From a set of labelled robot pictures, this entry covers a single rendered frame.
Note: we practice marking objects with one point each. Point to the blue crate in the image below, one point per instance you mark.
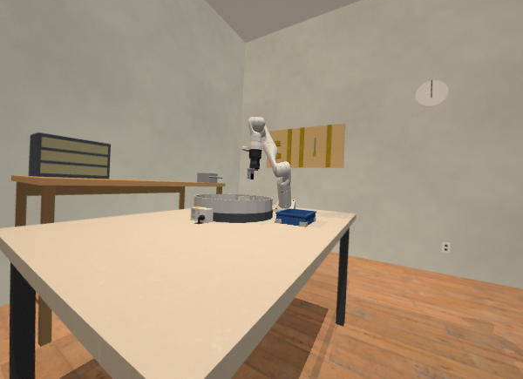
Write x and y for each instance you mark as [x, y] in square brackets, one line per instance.
[296, 217]

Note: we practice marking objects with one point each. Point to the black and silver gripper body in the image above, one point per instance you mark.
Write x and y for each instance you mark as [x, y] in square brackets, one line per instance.
[255, 153]

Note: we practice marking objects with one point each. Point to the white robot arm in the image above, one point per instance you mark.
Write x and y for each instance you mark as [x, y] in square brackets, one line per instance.
[258, 130]

